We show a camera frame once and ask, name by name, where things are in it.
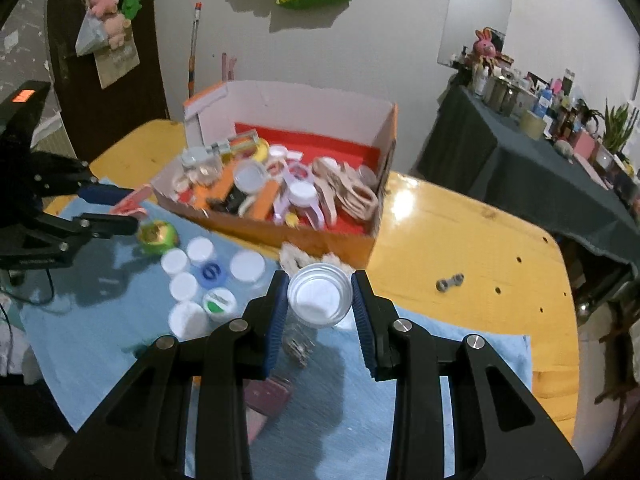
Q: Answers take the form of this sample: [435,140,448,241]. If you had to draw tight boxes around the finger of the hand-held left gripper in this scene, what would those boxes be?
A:
[0,213,139,272]
[30,152,135,204]

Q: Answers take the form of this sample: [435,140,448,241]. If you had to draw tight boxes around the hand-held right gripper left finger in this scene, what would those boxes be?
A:
[55,269,291,480]

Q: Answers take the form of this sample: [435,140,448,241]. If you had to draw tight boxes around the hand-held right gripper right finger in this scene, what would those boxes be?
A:
[351,269,586,480]

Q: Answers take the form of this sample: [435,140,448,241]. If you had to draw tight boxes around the clear glass jar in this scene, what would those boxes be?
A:
[281,261,354,370]

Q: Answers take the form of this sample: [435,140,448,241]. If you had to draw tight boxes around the purple plastic clamp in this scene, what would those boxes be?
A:
[272,162,326,228]

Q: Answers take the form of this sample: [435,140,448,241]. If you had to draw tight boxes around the orange cardboard box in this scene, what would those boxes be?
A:
[150,80,399,268]

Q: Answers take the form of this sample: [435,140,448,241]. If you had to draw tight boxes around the green toy figure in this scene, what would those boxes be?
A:
[137,220,179,255]

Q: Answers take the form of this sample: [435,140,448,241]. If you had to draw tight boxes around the green and white lid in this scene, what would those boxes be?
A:
[202,288,238,318]

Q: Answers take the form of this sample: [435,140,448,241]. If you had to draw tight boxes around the light blue cloth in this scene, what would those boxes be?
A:
[20,177,533,480]

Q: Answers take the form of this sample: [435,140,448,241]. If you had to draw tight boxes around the white lace trim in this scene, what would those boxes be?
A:
[278,242,343,273]

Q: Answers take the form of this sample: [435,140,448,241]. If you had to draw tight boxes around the purple wallet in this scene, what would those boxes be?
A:
[243,377,292,418]

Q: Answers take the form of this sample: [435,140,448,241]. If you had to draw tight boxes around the blue bottle cap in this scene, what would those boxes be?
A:
[200,261,228,286]

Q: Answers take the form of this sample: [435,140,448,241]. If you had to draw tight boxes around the clear glass bottle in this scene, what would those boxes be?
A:
[181,142,233,171]

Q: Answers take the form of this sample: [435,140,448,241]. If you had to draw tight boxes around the pink card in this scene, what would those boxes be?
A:
[245,407,268,443]

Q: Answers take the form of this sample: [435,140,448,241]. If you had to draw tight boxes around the black small box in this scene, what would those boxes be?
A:
[207,195,246,216]

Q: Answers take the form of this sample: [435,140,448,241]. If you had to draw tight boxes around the beige plastic clamp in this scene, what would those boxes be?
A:
[330,170,379,223]
[312,157,358,198]

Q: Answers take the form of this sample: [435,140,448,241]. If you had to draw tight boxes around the dark brown door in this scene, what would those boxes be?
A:
[47,0,171,161]

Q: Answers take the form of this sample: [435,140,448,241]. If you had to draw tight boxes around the clear plastic bag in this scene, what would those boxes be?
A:
[75,15,108,56]

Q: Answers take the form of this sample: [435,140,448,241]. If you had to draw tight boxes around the large clear round lid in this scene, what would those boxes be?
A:
[233,161,268,196]

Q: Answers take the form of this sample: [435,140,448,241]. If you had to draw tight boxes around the colourful striped pack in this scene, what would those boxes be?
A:
[227,132,258,153]

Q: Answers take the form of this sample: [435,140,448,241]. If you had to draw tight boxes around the pink pig plush toy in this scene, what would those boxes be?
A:
[102,12,131,51]

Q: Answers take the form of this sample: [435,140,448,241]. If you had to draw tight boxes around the grey stick with orange tip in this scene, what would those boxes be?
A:
[186,2,202,98]

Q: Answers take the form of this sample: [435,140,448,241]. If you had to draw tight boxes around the table with dark cloth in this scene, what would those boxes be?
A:
[415,72,640,271]

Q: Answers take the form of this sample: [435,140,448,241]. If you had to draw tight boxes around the metal pots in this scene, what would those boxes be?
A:
[482,75,523,116]

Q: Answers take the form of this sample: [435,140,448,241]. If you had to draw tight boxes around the blue bottle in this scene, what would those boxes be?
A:
[532,87,553,118]

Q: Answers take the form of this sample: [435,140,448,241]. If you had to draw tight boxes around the pink bunny plush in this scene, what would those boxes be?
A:
[472,27,501,58]

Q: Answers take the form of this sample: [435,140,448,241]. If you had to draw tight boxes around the green potted plant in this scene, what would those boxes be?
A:
[597,100,640,156]

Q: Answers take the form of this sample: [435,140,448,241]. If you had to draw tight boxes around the black cable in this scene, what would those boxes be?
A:
[0,267,56,321]

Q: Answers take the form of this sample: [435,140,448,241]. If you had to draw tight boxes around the wall mirror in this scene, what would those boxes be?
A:
[437,0,517,67]

